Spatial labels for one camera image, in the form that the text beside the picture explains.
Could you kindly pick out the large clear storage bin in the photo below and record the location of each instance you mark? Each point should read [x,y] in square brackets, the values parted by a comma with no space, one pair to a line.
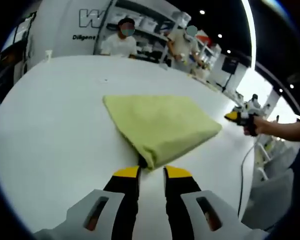
[181,18]

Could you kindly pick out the white cup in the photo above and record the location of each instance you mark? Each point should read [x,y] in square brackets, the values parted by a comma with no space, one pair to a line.
[48,55]

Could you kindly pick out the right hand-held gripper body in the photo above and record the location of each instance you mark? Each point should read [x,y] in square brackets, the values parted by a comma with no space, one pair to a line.
[247,107]

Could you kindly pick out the long ceiling light strip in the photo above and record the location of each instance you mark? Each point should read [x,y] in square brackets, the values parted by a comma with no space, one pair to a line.
[250,32]

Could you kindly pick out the yellow grey blue garment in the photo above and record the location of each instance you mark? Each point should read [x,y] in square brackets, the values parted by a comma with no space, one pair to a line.
[160,122]

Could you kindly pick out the grey metal shelving unit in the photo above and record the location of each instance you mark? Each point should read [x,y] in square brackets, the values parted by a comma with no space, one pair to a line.
[150,37]

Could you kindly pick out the black screen on stand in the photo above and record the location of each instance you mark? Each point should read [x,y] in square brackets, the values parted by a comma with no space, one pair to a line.
[229,65]

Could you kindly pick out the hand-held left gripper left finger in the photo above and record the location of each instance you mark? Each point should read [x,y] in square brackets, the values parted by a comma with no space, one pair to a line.
[120,207]

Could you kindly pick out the grey mesh chair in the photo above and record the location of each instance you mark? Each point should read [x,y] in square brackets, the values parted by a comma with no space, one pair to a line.
[272,200]

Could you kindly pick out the person's right hand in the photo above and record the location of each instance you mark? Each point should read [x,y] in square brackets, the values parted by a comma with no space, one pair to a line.
[256,126]

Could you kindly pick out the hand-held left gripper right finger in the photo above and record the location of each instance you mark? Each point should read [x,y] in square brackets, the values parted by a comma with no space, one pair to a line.
[182,207]

